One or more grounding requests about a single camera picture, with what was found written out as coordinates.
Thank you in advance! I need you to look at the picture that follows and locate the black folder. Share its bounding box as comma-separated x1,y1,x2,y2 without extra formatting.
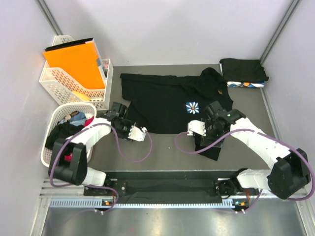
45,38,93,52

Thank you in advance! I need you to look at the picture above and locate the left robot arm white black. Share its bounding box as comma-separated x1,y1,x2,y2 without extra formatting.
48,102,134,195

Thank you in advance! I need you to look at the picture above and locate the aluminium frame rail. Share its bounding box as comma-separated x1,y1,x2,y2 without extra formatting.
39,177,310,209

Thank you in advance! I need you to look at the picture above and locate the blue garment in basket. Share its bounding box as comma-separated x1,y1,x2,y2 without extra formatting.
58,111,87,127

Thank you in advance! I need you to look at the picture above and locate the white oval laundry basket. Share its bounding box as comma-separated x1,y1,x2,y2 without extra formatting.
40,102,97,168

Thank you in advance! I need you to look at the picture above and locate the red garment in basket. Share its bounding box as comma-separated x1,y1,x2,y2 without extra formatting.
84,117,94,127

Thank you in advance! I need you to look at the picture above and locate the folded black t shirt stack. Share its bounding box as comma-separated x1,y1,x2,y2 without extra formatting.
219,58,269,85

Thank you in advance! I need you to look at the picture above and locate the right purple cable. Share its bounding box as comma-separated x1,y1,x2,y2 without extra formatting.
174,127,315,214

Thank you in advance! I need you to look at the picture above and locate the orange folder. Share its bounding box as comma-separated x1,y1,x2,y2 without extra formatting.
43,39,106,89

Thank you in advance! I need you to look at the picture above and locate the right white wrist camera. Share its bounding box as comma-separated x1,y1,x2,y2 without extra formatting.
188,120,206,136

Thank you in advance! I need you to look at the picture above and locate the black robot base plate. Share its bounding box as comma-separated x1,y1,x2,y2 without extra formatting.
83,171,261,205

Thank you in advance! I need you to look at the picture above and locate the white perforated file organizer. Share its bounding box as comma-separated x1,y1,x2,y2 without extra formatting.
39,35,113,110

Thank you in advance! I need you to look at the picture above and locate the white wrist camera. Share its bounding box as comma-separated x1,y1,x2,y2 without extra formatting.
188,120,206,136
128,125,147,142

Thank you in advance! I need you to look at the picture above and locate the purple cable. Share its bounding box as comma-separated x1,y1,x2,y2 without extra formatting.
174,127,315,214
49,122,153,213

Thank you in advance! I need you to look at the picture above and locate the black garment in basket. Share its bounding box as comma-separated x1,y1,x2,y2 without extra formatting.
45,122,84,150

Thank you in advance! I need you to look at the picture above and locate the black t shirt flower print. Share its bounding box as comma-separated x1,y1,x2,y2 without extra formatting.
120,67,234,162

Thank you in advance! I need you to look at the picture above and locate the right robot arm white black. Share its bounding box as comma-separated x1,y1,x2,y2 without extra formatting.
188,101,311,200

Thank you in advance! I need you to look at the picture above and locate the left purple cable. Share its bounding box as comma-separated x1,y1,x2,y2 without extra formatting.
49,122,153,213

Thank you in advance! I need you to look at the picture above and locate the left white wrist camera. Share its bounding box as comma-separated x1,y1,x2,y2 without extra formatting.
128,125,147,142

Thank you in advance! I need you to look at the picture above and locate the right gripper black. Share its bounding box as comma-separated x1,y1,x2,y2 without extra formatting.
200,119,225,148

